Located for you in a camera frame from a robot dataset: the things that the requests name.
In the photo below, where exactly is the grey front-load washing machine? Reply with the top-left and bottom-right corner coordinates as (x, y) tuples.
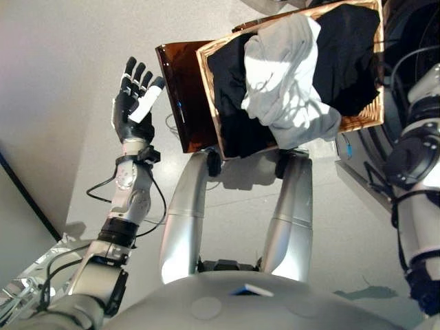
(335, 0), (440, 214)

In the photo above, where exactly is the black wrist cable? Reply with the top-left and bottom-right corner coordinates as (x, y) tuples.
(37, 164), (168, 310)
(388, 44), (440, 276)

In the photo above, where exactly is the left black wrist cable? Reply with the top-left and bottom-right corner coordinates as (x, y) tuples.
(37, 164), (168, 310)

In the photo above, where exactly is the right silver robot leg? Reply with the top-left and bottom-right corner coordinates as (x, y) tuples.
(263, 149), (314, 283)

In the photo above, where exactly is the black garment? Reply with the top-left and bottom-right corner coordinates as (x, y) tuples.
(314, 2), (381, 118)
(207, 31), (279, 159)

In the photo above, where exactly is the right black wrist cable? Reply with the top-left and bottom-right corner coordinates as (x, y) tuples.
(388, 44), (440, 276)

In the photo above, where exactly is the silver robot leg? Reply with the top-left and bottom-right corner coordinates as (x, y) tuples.
(263, 149), (314, 283)
(159, 149), (223, 285)

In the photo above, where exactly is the wicker laundry basket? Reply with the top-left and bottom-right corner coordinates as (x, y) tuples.
(195, 0), (386, 162)

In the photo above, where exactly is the thin white floor cable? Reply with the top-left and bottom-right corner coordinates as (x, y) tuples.
(164, 112), (184, 138)

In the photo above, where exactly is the silver robot torso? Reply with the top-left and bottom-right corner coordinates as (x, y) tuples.
(102, 271), (424, 330)

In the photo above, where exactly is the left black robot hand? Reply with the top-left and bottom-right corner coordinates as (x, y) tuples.
(112, 56), (166, 144)

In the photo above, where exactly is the white garment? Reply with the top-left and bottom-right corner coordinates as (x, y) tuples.
(240, 14), (342, 149)

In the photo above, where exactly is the left silver robot leg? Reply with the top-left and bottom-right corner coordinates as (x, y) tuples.
(159, 149), (223, 285)

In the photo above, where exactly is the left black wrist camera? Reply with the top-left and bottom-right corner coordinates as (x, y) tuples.
(137, 146), (162, 166)

